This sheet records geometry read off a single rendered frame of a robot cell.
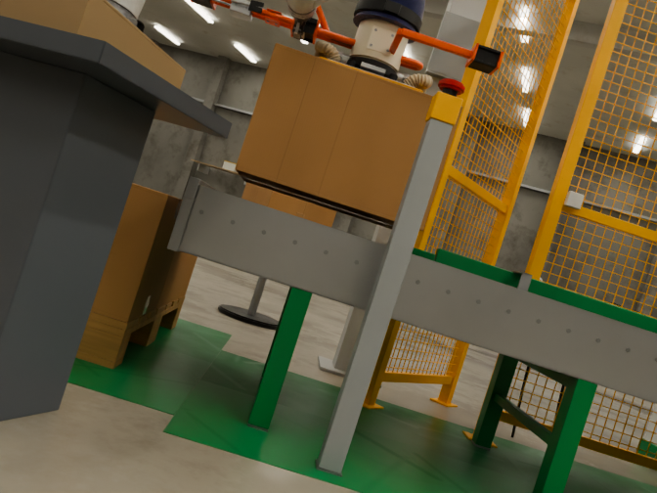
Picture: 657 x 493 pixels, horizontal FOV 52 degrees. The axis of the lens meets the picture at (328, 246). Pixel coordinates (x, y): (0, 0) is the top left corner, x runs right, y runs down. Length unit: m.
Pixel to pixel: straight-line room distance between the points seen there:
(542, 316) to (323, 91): 0.92
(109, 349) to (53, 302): 0.63
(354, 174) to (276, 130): 0.27
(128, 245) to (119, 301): 0.17
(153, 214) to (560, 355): 1.24
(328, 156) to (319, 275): 0.38
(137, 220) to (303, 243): 0.52
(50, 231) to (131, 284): 0.68
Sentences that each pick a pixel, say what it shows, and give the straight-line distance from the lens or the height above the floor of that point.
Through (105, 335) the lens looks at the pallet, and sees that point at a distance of 2.10.
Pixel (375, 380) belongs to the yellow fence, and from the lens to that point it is 2.66.
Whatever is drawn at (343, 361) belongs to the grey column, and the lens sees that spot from 3.20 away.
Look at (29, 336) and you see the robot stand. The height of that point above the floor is 0.18.
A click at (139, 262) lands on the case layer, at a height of 0.33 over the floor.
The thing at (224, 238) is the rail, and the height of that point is 0.48.
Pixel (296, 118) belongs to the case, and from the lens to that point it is 2.04.
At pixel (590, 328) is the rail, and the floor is 0.55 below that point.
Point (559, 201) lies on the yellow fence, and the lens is 2.80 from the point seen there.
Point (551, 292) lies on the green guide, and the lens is 2.10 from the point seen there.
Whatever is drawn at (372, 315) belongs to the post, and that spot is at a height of 0.41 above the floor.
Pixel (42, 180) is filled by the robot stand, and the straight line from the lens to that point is 1.40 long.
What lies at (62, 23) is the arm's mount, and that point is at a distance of 1.34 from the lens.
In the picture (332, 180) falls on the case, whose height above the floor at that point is 0.74.
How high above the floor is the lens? 0.53
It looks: level
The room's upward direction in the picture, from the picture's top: 18 degrees clockwise
